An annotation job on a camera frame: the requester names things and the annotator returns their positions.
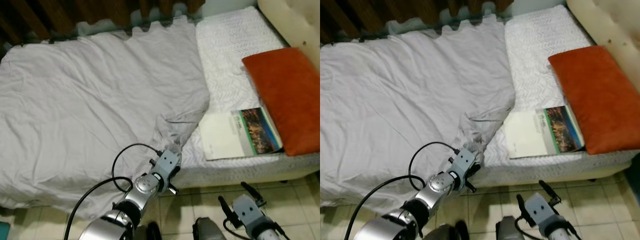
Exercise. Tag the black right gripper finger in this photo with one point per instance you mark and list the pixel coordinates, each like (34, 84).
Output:
(548, 189)
(523, 210)
(226, 212)
(252, 191)

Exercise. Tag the white book with city photo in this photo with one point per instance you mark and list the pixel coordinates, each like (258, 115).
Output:
(225, 135)
(530, 132)

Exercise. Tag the orange suede pillow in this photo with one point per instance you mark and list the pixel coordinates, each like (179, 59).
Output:
(600, 100)
(290, 100)

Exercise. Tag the grey blanket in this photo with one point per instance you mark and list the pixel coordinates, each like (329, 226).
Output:
(400, 105)
(90, 110)

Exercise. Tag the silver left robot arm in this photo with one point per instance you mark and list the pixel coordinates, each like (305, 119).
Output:
(130, 200)
(425, 195)

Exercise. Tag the silver robot right leg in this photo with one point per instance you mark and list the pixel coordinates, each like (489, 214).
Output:
(206, 230)
(507, 229)

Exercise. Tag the dark teal rug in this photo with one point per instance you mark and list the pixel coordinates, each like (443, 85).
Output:
(636, 175)

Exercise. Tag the white patterned mattress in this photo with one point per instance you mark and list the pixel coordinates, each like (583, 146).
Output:
(535, 50)
(225, 55)

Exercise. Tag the cream padded headboard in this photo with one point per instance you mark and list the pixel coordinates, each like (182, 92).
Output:
(610, 25)
(295, 25)

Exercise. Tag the dark brown curtain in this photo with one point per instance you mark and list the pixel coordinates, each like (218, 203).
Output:
(390, 12)
(75, 15)

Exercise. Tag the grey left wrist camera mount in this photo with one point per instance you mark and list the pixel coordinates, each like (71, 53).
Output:
(165, 167)
(462, 165)

